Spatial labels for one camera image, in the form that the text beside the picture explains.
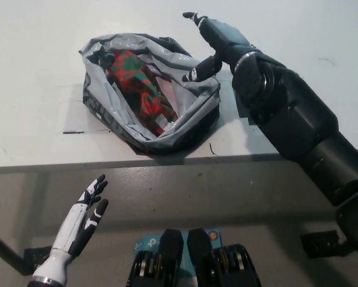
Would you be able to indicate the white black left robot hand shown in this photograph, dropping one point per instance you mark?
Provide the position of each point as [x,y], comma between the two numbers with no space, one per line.
[71,227]

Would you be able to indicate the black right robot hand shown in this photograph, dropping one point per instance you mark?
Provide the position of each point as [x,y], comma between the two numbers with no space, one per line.
[223,39]

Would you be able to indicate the red green coffee bean bag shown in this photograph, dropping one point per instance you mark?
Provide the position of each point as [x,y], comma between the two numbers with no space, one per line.
[137,83]

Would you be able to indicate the black plastic bag grey lining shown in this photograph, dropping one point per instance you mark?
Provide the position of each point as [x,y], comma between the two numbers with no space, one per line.
[107,107]

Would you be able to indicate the robot body black teal blocks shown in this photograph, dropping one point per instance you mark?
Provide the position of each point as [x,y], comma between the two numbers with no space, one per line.
[202,263]

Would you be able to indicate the black metal table leg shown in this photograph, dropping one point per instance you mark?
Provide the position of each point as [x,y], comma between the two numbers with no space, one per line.
[5,254]

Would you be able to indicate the clear tape sheet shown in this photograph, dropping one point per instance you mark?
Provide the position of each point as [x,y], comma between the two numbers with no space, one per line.
[74,119]

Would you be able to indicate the black thread piece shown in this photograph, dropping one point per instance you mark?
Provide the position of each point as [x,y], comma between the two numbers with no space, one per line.
[213,152]

